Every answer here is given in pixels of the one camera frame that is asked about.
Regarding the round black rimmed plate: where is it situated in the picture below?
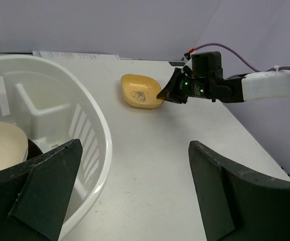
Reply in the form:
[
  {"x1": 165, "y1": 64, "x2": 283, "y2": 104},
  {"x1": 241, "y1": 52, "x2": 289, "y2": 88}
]
[{"x1": 27, "y1": 139, "x2": 43, "y2": 161}]

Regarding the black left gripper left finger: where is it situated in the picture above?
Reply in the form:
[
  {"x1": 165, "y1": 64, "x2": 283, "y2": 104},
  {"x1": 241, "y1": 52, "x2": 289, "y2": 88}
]
[{"x1": 0, "y1": 139, "x2": 83, "y2": 240}]

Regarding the cream square panda dish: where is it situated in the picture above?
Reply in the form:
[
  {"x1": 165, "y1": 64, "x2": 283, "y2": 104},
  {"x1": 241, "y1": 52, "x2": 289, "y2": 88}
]
[{"x1": 0, "y1": 122, "x2": 28, "y2": 171}]

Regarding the white plastic dish bin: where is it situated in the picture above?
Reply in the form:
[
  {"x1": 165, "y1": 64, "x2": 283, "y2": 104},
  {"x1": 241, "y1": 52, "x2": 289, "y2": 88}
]
[{"x1": 0, "y1": 55, "x2": 112, "y2": 240}]

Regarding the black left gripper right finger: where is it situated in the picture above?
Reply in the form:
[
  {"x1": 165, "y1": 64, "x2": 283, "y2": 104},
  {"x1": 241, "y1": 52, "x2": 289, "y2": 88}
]
[{"x1": 188, "y1": 141, "x2": 290, "y2": 240}]

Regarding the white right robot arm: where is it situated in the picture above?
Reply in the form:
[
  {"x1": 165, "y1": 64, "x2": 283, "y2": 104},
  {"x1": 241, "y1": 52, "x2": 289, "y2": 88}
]
[{"x1": 157, "y1": 51, "x2": 290, "y2": 104}]

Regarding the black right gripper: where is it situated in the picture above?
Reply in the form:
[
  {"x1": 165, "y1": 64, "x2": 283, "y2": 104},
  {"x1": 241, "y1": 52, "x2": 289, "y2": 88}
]
[{"x1": 156, "y1": 51, "x2": 244, "y2": 103}]

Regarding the yellow square panda dish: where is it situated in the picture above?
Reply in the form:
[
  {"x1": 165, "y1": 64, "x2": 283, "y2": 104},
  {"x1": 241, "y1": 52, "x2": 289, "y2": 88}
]
[{"x1": 120, "y1": 74, "x2": 164, "y2": 109}]

